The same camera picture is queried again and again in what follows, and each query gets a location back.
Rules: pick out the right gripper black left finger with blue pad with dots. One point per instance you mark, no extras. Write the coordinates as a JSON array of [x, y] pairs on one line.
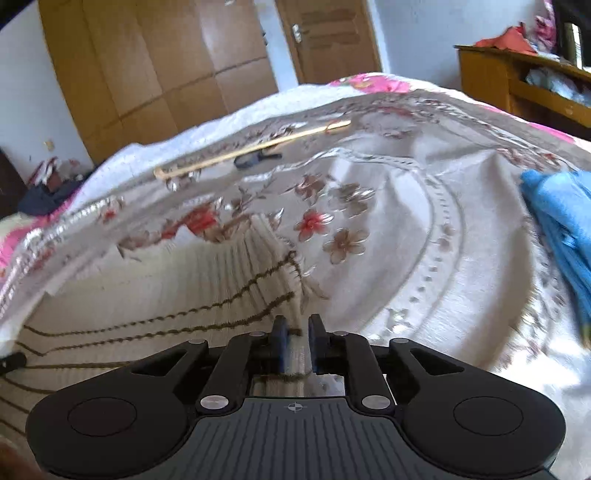
[[246, 356]]

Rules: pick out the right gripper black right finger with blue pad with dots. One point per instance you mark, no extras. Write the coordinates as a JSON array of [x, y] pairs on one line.
[[350, 356]]

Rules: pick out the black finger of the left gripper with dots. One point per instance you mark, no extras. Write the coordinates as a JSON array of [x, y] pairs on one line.
[[12, 362]]

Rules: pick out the cream brown-striped ribbed sweater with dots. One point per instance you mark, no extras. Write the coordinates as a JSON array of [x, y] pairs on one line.
[[156, 299]]

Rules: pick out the dark navy clothes pile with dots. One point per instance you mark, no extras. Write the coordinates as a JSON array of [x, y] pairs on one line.
[[45, 198]]

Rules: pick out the pink cartoon print quilt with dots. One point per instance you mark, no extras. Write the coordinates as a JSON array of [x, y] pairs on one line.
[[15, 227]]

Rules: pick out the floral beige bedspread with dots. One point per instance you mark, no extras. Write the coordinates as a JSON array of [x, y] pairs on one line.
[[408, 222]]

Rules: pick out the dark brown headboard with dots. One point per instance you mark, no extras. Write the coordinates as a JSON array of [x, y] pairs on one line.
[[12, 187]]

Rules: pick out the red white striped garment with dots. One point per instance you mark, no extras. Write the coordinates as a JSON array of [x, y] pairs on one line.
[[43, 172]]

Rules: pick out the small dark blue object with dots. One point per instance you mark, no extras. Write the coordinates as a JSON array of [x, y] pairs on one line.
[[251, 159]]

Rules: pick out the long bamboo stick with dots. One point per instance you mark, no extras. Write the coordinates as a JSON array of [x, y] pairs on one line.
[[161, 174]]

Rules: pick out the white textured blanket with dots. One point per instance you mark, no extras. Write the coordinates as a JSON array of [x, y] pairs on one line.
[[134, 160]]

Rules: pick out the blue folded garment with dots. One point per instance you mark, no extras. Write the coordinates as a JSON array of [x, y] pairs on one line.
[[561, 204]]

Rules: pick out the wooden wardrobe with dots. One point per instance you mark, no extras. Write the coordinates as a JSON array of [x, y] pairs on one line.
[[144, 71]]

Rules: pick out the wooden door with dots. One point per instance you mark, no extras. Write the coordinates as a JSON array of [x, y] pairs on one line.
[[329, 39]]

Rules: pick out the wooden desk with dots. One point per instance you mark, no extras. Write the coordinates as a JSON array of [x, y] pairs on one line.
[[498, 77]]

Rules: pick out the orange red cloth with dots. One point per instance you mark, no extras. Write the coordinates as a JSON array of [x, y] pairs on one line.
[[513, 39]]

